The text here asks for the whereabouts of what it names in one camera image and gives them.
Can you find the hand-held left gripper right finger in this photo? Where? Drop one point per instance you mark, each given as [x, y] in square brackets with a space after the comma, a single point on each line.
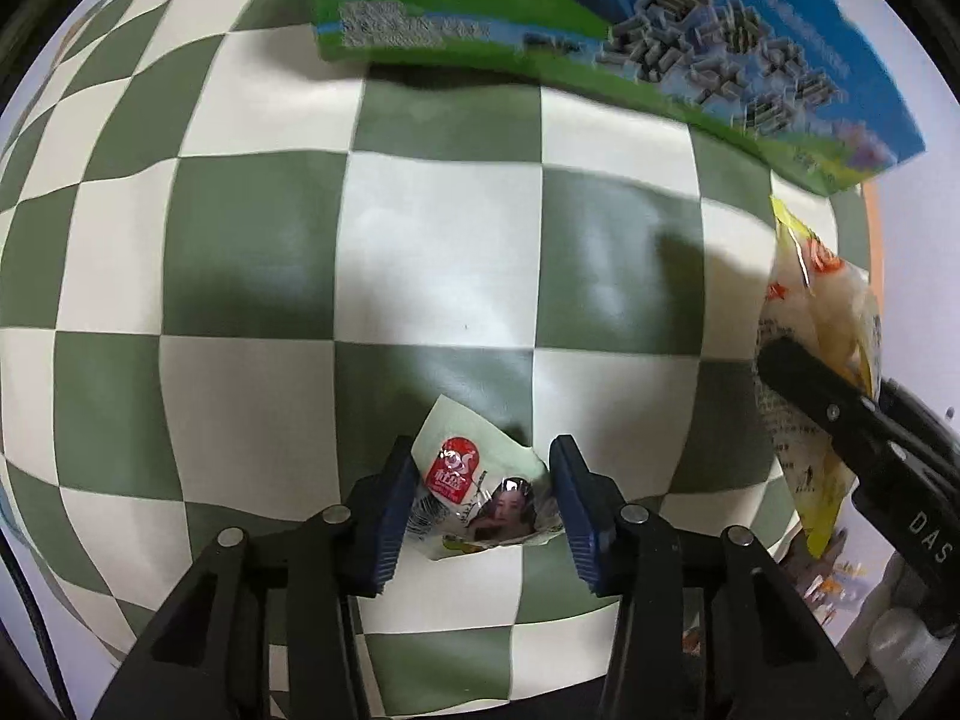
[577, 517]

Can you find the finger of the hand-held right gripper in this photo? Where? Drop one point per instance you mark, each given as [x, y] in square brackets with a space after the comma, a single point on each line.
[810, 386]
[919, 412]

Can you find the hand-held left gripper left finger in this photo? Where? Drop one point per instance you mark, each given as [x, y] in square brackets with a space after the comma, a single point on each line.
[394, 517]

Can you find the pale green portrait snack packet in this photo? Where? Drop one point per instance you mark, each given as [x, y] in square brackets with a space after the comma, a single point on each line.
[480, 495]

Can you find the pale yellow snack packet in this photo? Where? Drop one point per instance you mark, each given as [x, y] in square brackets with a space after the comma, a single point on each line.
[832, 300]

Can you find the blue green cardboard box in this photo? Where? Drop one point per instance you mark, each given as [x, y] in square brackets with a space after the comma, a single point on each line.
[525, 15]

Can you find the green white checkered cloth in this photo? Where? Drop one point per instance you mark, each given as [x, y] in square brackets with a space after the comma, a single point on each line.
[247, 240]

